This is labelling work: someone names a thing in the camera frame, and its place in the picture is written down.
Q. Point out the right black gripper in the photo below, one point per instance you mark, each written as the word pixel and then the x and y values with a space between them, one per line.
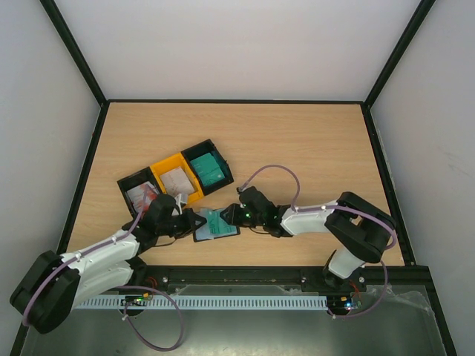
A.
pixel 236 214

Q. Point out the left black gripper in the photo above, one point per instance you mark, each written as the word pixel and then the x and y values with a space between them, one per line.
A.
pixel 190 225

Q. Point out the black card holder wallet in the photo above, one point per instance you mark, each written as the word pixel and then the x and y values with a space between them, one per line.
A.
pixel 201 234

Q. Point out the teal credit card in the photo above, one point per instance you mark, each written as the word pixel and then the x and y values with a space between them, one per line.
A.
pixel 216 226

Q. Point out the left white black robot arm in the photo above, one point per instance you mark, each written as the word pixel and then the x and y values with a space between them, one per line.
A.
pixel 55 284

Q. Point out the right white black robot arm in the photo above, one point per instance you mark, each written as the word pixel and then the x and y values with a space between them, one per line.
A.
pixel 364 230

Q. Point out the teal cards stack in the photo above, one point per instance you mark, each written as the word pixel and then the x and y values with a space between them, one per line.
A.
pixel 208 169

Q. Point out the red white cards stack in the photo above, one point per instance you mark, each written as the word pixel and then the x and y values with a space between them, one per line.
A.
pixel 142 195

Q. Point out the yellow bin with white cards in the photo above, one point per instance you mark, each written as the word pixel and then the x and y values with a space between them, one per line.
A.
pixel 174 161

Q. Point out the black bin with teal cards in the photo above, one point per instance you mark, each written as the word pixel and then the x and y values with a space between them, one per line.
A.
pixel 201 149

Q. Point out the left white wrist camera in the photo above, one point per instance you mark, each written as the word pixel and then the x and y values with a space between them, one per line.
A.
pixel 181 200

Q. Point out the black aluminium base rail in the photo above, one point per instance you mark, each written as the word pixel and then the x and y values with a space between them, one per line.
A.
pixel 307 279

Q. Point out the light blue slotted cable duct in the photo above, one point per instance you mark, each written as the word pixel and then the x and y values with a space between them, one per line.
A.
pixel 188 302

